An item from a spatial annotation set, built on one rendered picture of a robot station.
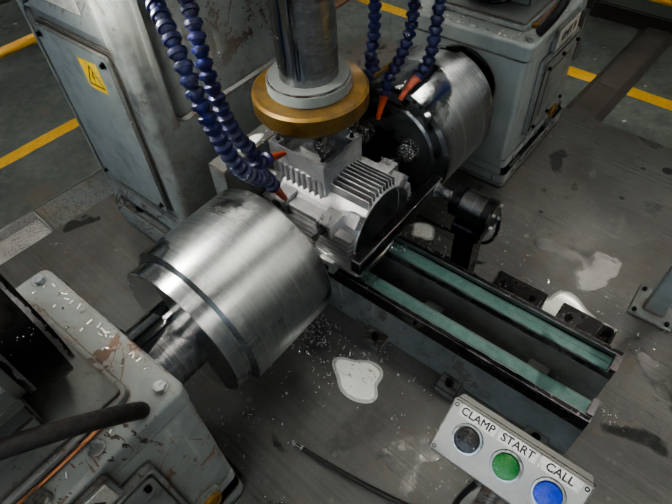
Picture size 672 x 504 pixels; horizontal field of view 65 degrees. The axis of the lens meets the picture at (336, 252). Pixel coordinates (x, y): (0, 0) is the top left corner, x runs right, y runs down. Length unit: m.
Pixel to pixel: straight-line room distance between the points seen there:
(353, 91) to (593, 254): 0.67
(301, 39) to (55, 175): 2.34
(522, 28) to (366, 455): 0.85
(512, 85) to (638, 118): 2.03
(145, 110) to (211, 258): 0.28
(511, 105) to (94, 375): 0.93
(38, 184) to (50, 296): 2.23
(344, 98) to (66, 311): 0.47
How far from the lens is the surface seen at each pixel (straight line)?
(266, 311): 0.72
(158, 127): 0.91
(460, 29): 1.19
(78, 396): 0.65
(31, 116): 3.50
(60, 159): 3.08
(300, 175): 0.90
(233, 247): 0.72
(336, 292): 1.03
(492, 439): 0.68
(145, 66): 0.86
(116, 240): 1.32
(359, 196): 0.86
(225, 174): 0.86
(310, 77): 0.78
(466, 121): 1.03
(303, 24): 0.75
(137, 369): 0.65
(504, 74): 1.18
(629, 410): 1.07
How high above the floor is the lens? 1.69
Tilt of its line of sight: 50 degrees down
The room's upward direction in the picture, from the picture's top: 4 degrees counter-clockwise
